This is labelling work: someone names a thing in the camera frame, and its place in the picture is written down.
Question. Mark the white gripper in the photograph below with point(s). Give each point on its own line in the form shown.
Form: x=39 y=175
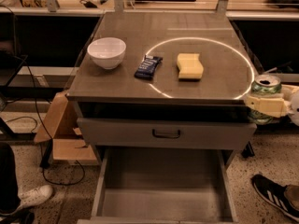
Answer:
x=294 y=106

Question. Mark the green soda can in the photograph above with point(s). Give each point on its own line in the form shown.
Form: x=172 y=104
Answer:
x=262 y=86

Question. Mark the grey drawer cabinet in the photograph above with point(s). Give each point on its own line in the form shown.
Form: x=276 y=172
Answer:
x=117 y=94

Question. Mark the open middle drawer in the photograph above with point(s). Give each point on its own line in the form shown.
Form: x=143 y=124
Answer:
x=162 y=186

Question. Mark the closed top drawer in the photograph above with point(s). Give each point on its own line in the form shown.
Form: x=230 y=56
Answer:
x=194 y=135

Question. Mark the black striped sneaker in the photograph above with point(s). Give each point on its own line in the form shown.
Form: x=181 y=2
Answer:
x=284 y=198

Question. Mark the yellow sponge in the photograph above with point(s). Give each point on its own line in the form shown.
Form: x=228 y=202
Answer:
x=189 y=66

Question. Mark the blue snack bar wrapper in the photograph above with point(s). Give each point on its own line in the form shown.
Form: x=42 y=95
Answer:
x=147 y=68

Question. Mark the white ceramic bowl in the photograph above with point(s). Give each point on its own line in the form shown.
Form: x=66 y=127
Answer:
x=107 y=52

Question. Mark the brown cardboard box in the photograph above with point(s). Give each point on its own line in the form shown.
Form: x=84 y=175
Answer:
x=60 y=127

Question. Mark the white sneaker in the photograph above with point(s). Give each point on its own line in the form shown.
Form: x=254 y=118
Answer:
x=34 y=196

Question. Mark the dark trouser leg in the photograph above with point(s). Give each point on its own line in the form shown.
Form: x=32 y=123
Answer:
x=8 y=180

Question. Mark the black drawer handle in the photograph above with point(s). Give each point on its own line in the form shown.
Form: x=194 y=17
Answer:
x=157 y=134

